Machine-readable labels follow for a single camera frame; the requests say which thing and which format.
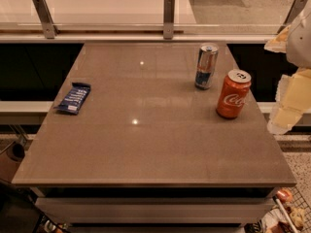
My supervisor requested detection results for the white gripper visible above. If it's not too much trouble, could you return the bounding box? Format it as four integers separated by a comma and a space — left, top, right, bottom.
264, 7, 311, 135

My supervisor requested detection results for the orange coke can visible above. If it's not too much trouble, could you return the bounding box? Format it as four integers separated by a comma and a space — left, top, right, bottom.
216, 69, 252, 118

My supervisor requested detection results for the silver blue red bull can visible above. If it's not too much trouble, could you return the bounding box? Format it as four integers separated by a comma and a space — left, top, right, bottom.
194, 43, 219, 90

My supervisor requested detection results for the blue rxbar blueberry wrapper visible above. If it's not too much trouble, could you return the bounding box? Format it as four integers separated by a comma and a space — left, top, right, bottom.
54, 83, 91, 115

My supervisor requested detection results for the grey table drawer front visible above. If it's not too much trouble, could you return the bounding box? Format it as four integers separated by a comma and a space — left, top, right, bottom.
36, 198, 274, 224

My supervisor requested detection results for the dark round stool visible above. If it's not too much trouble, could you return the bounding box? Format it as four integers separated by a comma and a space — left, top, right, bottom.
7, 143, 25, 162

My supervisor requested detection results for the right metal railing bracket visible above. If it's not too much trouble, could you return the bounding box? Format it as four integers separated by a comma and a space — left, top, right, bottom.
278, 0, 308, 33

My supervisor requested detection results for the metal railing bracket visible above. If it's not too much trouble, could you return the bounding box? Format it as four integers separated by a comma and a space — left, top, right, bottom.
278, 0, 308, 33
163, 0, 175, 40
32, 0, 58, 39

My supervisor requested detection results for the middle metal railing bracket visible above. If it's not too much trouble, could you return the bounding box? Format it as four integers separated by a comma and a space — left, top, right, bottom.
163, 0, 175, 40

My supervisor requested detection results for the wire basket with snacks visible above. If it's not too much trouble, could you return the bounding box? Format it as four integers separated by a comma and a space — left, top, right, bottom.
244, 187, 311, 233

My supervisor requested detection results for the left metal railing bracket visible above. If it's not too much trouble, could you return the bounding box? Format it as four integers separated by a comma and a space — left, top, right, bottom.
32, 0, 58, 39

